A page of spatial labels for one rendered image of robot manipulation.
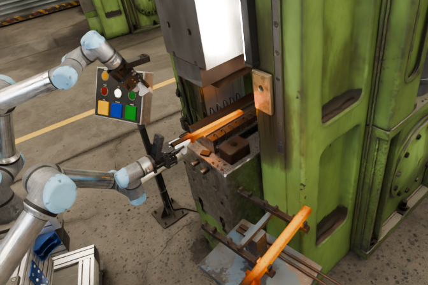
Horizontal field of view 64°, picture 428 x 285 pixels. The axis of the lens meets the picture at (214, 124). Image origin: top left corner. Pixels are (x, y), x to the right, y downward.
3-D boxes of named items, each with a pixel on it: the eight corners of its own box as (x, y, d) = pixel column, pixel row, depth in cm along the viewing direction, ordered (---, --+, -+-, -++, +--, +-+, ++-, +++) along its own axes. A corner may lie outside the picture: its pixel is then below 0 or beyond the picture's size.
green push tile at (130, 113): (135, 121, 182) (136, 107, 181) (124, 118, 185) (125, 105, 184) (137, 120, 184) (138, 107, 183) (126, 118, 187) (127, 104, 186)
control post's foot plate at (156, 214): (164, 230, 242) (162, 222, 237) (149, 213, 258) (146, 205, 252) (189, 213, 252) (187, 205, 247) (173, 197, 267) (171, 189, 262)
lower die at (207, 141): (214, 154, 160) (212, 140, 155) (190, 137, 174) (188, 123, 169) (277, 115, 179) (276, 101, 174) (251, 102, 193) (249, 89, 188)
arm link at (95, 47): (79, 36, 129) (96, 25, 127) (100, 55, 137) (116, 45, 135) (76, 48, 124) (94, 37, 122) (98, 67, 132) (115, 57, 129)
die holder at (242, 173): (235, 239, 173) (224, 175, 147) (193, 199, 199) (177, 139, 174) (308, 182, 198) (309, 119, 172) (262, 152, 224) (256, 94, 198)
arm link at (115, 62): (111, 46, 136) (119, 51, 131) (118, 54, 139) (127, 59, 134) (98, 60, 135) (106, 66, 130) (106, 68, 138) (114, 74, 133)
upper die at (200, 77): (202, 88, 140) (199, 67, 135) (176, 74, 154) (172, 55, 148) (274, 52, 158) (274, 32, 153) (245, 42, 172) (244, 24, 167)
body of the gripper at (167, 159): (171, 155, 159) (148, 168, 153) (167, 140, 154) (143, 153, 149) (179, 163, 153) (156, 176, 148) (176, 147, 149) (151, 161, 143)
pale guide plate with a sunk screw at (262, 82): (271, 116, 132) (268, 76, 122) (254, 107, 138) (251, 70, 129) (274, 113, 133) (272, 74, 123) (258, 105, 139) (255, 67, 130)
